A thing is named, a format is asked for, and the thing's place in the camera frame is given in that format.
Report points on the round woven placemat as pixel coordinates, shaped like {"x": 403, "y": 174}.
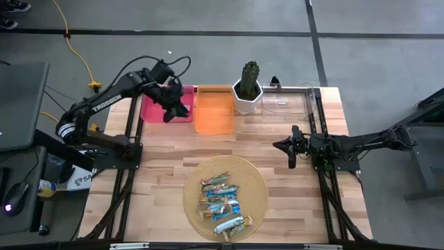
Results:
{"x": 243, "y": 173}

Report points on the white printed bag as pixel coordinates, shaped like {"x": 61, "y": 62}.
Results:
{"x": 81, "y": 180}

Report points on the dark grey side desk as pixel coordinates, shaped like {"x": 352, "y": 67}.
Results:
{"x": 34, "y": 208}

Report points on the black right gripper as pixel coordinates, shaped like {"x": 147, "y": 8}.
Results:
{"x": 298, "y": 146}

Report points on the green cactus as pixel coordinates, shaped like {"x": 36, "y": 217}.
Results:
{"x": 250, "y": 78}

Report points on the dark grey metal stand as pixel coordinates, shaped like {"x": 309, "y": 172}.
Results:
{"x": 421, "y": 166}

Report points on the person's shoe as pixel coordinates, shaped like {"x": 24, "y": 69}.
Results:
{"x": 17, "y": 6}
{"x": 7, "y": 23}

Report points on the clear plastic bin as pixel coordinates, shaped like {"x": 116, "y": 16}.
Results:
{"x": 288, "y": 111}

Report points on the black computer mouse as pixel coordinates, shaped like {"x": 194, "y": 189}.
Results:
{"x": 15, "y": 198}

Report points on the dark grey desk monitor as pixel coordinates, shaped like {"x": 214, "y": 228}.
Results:
{"x": 21, "y": 104}

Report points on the black diagonal desk beam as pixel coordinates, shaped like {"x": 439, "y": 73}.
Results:
{"x": 59, "y": 150}

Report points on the orange plastic bin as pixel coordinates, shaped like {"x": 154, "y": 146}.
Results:
{"x": 215, "y": 111}

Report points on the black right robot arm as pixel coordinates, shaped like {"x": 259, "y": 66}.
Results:
{"x": 364, "y": 144}

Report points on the silver metal bracket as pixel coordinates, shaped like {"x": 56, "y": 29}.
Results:
{"x": 322, "y": 247}
{"x": 128, "y": 246}

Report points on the blue wrapper granola bar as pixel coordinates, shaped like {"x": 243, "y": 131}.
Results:
{"x": 232, "y": 204}
{"x": 227, "y": 213}
{"x": 223, "y": 191}

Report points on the pink plastic bin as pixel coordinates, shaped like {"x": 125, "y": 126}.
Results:
{"x": 151, "y": 112}

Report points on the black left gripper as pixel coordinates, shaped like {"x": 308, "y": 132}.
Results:
{"x": 170, "y": 95}

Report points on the small black object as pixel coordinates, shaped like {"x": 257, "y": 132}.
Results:
{"x": 44, "y": 231}

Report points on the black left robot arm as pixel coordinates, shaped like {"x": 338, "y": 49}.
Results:
{"x": 104, "y": 102}

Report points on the black table clamp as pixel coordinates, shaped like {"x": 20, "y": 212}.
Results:
{"x": 275, "y": 82}

